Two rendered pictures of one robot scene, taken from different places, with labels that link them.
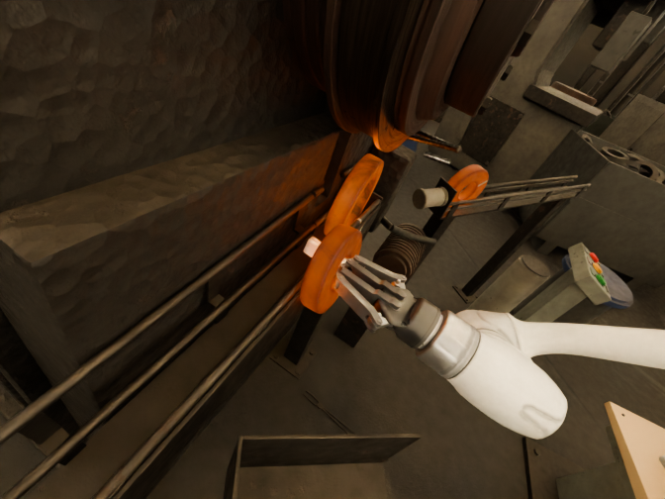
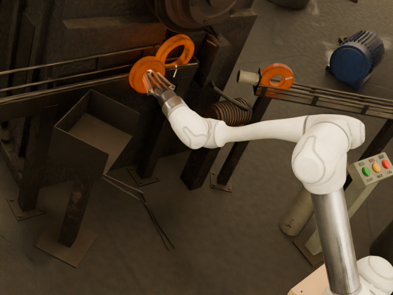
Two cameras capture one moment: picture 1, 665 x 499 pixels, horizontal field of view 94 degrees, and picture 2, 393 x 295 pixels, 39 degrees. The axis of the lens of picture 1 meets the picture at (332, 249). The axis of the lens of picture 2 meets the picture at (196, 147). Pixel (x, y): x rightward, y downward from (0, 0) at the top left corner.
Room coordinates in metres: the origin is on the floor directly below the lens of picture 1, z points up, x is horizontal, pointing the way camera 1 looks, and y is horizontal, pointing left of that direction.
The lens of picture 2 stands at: (-1.17, -1.06, 1.98)
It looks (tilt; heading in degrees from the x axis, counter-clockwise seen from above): 39 degrees down; 25
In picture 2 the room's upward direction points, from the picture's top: 24 degrees clockwise
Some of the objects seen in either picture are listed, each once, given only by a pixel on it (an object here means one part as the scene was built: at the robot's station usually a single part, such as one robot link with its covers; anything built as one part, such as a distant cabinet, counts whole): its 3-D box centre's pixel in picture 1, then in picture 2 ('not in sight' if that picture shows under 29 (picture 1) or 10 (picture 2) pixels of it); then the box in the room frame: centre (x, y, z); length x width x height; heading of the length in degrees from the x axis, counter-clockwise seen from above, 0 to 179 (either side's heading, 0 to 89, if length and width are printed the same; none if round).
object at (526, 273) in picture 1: (491, 306); (312, 194); (1.03, -0.71, 0.26); 0.12 x 0.12 x 0.52
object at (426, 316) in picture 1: (403, 312); (165, 95); (0.35, -0.14, 0.71); 0.09 x 0.08 x 0.07; 76
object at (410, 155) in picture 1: (377, 186); (210, 60); (0.78, -0.04, 0.68); 0.11 x 0.08 x 0.24; 76
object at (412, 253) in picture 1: (376, 289); (213, 144); (0.84, -0.21, 0.27); 0.22 x 0.13 x 0.53; 166
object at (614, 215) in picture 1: (605, 206); not in sight; (2.62, -1.83, 0.39); 1.03 x 0.83 x 0.77; 91
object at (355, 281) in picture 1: (365, 291); (153, 83); (0.35, -0.08, 0.72); 0.11 x 0.01 x 0.04; 77
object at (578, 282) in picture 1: (535, 315); (343, 209); (1.03, -0.88, 0.31); 0.24 x 0.16 x 0.62; 166
